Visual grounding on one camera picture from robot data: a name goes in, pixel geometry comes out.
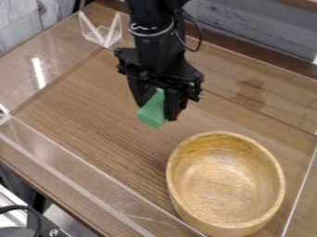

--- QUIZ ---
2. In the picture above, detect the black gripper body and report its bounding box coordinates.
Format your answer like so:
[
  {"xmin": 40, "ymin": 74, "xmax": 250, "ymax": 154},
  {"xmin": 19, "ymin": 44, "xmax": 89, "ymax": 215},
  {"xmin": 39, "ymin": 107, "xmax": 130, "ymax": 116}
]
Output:
[{"xmin": 113, "ymin": 26, "xmax": 204, "ymax": 102}]

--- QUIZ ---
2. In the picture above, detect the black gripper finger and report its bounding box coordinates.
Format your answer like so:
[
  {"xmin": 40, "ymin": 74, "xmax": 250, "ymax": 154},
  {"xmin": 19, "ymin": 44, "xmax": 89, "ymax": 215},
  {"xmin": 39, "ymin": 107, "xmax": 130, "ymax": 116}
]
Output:
[
  {"xmin": 127, "ymin": 76, "xmax": 156, "ymax": 107},
  {"xmin": 163, "ymin": 89, "xmax": 188, "ymax": 121}
]

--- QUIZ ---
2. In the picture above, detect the green rectangular block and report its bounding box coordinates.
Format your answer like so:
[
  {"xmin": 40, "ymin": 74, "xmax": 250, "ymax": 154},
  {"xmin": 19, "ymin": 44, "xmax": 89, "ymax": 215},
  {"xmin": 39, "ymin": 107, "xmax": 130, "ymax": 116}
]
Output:
[{"xmin": 138, "ymin": 89, "xmax": 167, "ymax": 129}]

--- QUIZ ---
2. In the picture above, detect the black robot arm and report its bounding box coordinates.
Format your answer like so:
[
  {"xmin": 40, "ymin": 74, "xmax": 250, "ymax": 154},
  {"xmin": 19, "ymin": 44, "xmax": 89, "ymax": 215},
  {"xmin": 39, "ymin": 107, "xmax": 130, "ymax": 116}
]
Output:
[{"xmin": 113, "ymin": 0, "xmax": 204, "ymax": 121}]

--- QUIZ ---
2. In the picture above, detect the brown wooden bowl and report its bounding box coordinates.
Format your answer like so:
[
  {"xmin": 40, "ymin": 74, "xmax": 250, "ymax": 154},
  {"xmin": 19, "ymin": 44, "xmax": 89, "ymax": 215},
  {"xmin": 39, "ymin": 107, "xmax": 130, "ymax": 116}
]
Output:
[{"xmin": 166, "ymin": 131, "xmax": 286, "ymax": 237}]

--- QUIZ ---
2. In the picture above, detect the clear acrylic corner bracket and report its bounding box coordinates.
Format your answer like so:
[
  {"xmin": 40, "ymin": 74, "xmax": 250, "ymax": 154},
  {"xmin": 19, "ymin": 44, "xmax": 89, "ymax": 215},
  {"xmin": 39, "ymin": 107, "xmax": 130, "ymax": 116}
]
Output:
[{"xmin": 77, "ymin": 11, "xmax": 123, "ymax": 48}]

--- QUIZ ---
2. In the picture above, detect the black cable bottom left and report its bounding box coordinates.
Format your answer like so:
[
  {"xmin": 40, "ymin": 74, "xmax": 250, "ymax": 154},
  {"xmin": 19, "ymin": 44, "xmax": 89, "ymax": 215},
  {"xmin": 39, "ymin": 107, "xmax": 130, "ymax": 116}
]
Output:
[{"xmin": 0, "ymin": 205, "xmax": 44, "ymax": 237}]

